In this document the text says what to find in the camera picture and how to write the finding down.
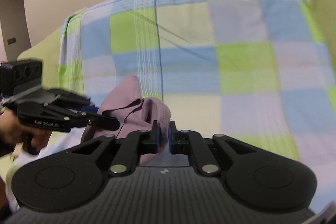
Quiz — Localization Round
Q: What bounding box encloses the lilac purple garment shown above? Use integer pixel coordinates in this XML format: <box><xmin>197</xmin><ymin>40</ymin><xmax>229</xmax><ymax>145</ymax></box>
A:
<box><xmin>81</xmin><ymin>76</ymin><xmax>171</xmax><ymax>165</ymax></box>

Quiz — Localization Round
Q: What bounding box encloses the person's left hand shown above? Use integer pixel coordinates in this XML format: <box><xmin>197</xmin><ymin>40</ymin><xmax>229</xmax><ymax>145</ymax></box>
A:
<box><xmin>1</xmin><ymin>109</ymin><xmax>52</xmax><ymax>151</ymax></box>

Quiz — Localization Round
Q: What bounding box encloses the checkered blue green bedsheet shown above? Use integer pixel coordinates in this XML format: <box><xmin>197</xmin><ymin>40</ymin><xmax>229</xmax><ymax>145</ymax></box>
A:
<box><xmin>0</xmin><ymin>0</ymin><xmax>336</xmax><ymax>214</ymax></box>

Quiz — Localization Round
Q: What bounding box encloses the black camera box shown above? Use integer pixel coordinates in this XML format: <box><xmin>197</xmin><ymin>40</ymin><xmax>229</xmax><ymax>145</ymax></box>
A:
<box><xmin>1</xmin><ymin>59</ymin><xmax>43</xmax><ymax>97</ymax></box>

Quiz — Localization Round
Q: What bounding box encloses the wall socket plate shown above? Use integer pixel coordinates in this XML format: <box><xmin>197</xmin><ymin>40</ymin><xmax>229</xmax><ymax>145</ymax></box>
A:
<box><xmin>7</xmin><ymin>38</ymin><xmax>17</xmax><ymax>45</ymax></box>

